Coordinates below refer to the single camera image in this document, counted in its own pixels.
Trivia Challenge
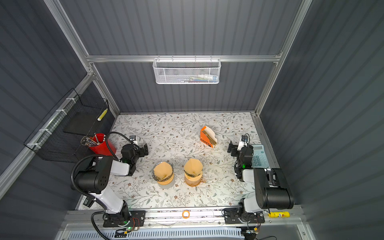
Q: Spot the grey glass dripper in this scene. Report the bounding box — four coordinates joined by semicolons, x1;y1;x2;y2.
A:
151;161;175;183

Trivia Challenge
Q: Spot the orange glass pitcher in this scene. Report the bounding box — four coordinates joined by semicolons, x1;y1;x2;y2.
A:
185;177;206;187

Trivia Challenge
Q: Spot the green glass dripper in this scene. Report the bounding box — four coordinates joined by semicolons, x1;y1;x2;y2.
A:
184;169;203;178

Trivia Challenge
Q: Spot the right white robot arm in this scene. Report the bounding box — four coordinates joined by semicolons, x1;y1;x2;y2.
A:
224;141;295;224

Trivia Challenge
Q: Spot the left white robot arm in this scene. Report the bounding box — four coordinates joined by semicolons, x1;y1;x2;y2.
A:
71;144;149;227

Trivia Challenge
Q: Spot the orange coffee filter box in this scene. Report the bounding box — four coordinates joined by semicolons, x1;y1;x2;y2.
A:
200;126;217;148

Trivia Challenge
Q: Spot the light blue calculator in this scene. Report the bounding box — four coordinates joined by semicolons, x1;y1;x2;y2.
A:
252;145;270;169

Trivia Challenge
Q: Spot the red cup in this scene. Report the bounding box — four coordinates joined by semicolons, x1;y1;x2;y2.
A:
89;133;117;156

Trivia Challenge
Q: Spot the yellow marker in basket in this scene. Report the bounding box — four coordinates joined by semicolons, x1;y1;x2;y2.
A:
97;108;109;122

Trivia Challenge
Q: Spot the orange tape roll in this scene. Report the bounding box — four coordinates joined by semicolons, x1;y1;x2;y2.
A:
182;210;190;219

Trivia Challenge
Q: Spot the yellow glue stick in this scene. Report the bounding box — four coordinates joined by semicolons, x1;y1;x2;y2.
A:
268;212;291;218

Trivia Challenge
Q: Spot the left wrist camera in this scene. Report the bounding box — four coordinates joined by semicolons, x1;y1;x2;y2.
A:
129;135;138;145

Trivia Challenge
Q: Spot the black corrugated cable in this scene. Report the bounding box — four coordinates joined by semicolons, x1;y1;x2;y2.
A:
70;131;134;240

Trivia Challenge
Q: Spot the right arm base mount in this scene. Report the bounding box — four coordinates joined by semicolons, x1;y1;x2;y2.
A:
222;208;265;225

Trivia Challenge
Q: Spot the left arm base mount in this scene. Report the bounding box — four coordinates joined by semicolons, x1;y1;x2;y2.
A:
103;211;146;228

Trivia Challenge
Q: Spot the white wire basket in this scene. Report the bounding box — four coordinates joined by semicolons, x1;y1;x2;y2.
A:
153;59;222;85

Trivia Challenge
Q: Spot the black wire basket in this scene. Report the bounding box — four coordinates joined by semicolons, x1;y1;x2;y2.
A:
24;89;111;163

